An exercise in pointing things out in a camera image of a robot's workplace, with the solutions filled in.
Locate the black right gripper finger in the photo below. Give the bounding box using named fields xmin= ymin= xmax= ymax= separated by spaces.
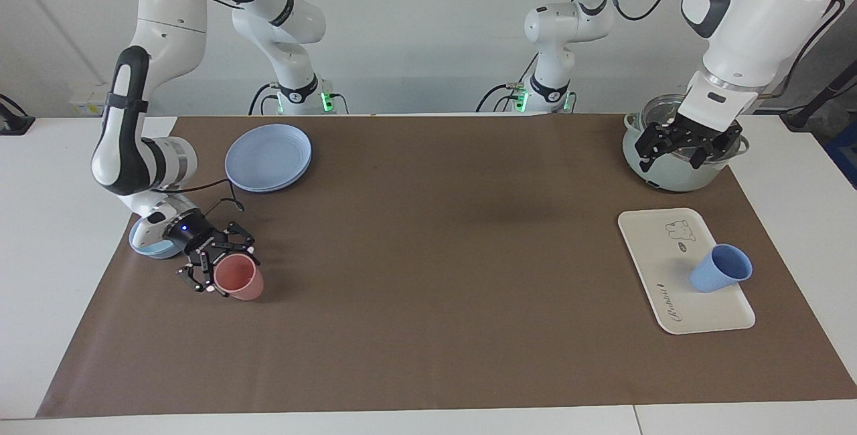
xmin=218 ymin=220 xmax=260 ymax=263
xmin=175 ymin=251 xmax=225 ymax=295

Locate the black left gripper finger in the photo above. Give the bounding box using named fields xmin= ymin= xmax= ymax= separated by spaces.
xmin=635 ymin=122 xmax=680 ymax=173
xmin=690 ymin=128 xmax=744 ymax=169

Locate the pink plastic cup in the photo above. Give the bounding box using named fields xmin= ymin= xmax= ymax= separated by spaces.
xmin=214 ymin=253 xmax=264 ymax=301

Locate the blue plastic cup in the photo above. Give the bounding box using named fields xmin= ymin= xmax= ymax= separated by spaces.
xmin=690 ymin=244 xmax=753 ymax=294

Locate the cream rabbit print tray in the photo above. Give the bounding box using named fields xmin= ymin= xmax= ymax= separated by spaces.
xmin=617 ymin=207 xmax=757 ymax=335

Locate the pale green electric pot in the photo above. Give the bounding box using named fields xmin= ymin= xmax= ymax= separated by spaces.
xmin=623 ymin=94 xmax=751 ymax=193

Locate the light blue bowl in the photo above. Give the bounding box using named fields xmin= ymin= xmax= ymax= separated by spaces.
xmin=129 ymin=217 xmax=181 ymax=260

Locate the blue round plate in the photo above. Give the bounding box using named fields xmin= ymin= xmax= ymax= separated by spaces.
xmin=224 ymin=123 xmax=313 ymax=193

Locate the black stand leg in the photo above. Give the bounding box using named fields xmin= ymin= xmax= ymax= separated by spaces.
xmin=780 ymin=64 xmax=857 ymax=131

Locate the blue box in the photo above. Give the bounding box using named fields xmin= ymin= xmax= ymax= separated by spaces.
xmin=825 ymin=120 xmax=857 ymax=189

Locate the brown table mat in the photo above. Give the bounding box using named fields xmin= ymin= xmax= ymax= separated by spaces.
xmin=35 ymin=114 xmax=857 ymax=419

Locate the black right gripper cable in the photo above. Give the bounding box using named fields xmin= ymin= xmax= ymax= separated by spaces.
xmin=157 ymin=177 xmax=245 ymax=213

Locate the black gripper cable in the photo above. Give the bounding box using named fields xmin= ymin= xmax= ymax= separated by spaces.
xmin=157 ymin=177 xmax=245 ymax=213
xmin=599 ymin=0 xmax=846 ymax=98

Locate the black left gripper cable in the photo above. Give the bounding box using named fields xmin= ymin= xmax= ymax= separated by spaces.
xmin=599 ymin=0 xmax=846 ymax=98

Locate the black right base cable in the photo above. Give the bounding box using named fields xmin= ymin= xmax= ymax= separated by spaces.
xmin=248 ymin=82 xmax=282 ymax=116

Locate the black base cable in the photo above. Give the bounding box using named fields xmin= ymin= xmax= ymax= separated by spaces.
xmin=248 ymin=82 xmax=282 ymax=116
xmin=475 ymin=54 xmax=540 ymax=113

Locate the black left base cable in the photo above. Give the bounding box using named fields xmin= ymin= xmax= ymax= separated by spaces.
xmin=475 ymin=54 xmax=540 ymax=113

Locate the white wall socket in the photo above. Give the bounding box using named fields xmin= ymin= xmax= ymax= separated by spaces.
xmin=69 ymin=82 xmax=111 ymax=118

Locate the black clamp mount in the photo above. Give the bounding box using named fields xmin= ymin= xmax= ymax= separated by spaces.
xmin=0 ymin=94 xmax=35 ymax=136

